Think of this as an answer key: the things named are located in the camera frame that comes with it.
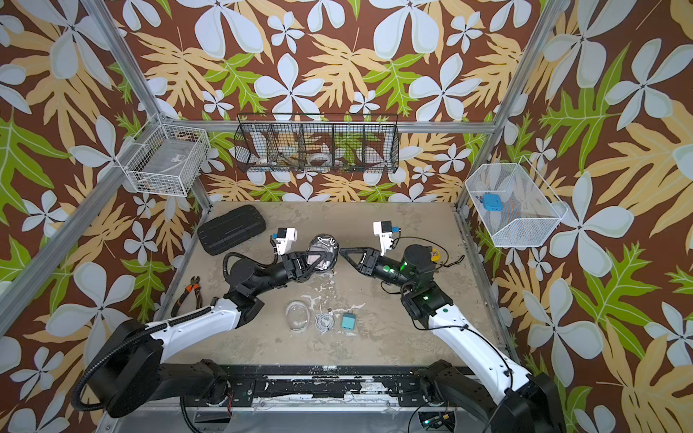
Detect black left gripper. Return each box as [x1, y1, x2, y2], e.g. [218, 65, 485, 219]
[251, 253, 324, 299]

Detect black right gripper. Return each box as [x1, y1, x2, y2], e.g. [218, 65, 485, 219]
[343, 251, 419, 296]

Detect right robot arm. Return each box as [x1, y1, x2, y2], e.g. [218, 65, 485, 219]
[340, 245, 567, 432]

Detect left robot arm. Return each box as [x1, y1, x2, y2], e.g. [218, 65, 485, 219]
[71, 247, 339, 418]

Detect teal charger plug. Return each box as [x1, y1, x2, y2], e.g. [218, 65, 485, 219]
[341, 313, 356, 331]

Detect black ribbed hard case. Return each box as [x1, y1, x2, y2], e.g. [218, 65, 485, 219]
[198, 205, 266, 255]

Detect blue object in basket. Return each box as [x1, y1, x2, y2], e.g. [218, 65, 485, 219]
[481, 193, 504, 212]

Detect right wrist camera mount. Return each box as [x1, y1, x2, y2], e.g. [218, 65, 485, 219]
[373, 220, 401, 256]

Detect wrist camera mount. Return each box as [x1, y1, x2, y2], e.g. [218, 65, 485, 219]
[373, 220, 401, 256]
[272, 227, 298, 255]

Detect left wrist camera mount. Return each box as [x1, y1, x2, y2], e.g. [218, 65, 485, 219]
[272, 227, 298, 255]

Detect small white coiled cable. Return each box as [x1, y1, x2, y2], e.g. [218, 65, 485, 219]
[313, 307, 336, 334]

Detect black wire basket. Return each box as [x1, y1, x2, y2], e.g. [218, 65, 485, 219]
[233, 114, 401, 173]

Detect orange handled pliers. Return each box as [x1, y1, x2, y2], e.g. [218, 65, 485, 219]
[171, 276, 203, 318]

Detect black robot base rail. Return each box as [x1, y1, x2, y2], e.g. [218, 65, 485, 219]
[180, 364, 488, 410]

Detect white wire basket right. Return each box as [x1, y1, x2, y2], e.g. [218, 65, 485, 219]
[465, 158, 568, 249]

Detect white wire basket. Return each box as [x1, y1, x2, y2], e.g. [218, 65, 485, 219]
[465, 158, 568, 249]
[118, 115, 210, 197]

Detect white wire basket left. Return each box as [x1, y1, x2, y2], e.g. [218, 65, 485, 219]
[118, 115, 210, 197]

